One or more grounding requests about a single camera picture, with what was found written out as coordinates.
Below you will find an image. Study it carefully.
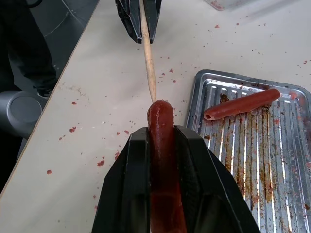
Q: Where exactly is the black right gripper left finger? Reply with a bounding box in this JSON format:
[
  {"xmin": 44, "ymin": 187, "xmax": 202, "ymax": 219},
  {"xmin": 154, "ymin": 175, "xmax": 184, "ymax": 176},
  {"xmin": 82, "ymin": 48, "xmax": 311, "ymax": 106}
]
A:
[{"xmin": 91, "ymin": 127, "xmax": 152, "ymax": 233}]

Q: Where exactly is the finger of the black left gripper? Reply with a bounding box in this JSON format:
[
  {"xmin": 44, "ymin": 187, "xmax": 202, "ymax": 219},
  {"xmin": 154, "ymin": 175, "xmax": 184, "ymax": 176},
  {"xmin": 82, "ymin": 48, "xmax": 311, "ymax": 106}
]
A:
[
  {"xmin": 144, "ymin": 0, "xmax": 163, "ymax": 45},
  {"xmin": 115, "ymin": 0, "xmax": 142, "ymax": 45}
]

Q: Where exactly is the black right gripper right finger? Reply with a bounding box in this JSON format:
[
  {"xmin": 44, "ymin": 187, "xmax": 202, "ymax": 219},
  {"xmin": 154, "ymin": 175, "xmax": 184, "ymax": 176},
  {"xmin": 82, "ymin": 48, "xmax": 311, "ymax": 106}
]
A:
[{"xmin": 173, "ymin": 124, "xmax": 261, "ymax": 233}]

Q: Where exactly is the wooden skewer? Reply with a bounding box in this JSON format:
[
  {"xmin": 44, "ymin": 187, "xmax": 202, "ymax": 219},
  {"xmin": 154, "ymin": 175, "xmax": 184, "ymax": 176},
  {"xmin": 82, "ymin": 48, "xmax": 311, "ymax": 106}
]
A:
[{"xmin": 138, "ymin": 0, "xmax": 157, "ymax": 103}]

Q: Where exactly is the red sausage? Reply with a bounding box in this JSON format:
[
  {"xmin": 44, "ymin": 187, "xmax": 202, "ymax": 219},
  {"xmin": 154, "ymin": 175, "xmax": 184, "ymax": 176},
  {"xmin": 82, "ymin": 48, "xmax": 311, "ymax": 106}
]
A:
[
  {"xmin": 147, "ymin": 99, "xmax": 188, "ymax": 233},
  {"xmin": 203, "ymin": 88, "xmax": 281, "ymax": 121}
]

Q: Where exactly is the ribbed metal baking tray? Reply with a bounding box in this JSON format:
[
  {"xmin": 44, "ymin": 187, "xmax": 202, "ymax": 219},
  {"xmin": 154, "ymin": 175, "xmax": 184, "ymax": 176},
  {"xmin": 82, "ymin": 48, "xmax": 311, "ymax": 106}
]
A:
[{"xmin": 185, "ymin": 69, "xmax": 311, "ymax": 233}]

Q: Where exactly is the dark round stand base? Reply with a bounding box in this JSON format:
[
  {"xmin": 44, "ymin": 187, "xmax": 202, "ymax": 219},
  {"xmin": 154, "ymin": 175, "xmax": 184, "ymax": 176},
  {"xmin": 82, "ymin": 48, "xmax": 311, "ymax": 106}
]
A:
[{"xmin": 25, "ymin": 0, "xmax": 101, "ymax": 50}]

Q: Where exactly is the person's leg in dark trousers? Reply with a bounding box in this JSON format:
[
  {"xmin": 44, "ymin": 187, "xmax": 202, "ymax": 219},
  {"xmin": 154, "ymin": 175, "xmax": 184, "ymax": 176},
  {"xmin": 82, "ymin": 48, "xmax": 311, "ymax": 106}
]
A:
[{"xmin": 0, "ymin": 0, "xmax": 59, "ymax": 94}]

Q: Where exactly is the dark shoe with white sole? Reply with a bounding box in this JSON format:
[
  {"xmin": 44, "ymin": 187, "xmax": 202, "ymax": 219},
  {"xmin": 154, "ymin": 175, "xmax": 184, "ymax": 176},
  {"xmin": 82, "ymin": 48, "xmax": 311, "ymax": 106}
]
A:
[{"xmin": 36, "ymin": 88, "xmax": 53, "ymax": 98}]

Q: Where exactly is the grey rounded robot body part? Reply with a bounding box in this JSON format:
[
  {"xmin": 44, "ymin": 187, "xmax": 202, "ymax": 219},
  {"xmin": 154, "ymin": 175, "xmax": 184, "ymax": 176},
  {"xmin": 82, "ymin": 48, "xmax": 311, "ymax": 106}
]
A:
[{"xmin": 0, "ymin": 90, "xmax": 43, "ymax": 140}]

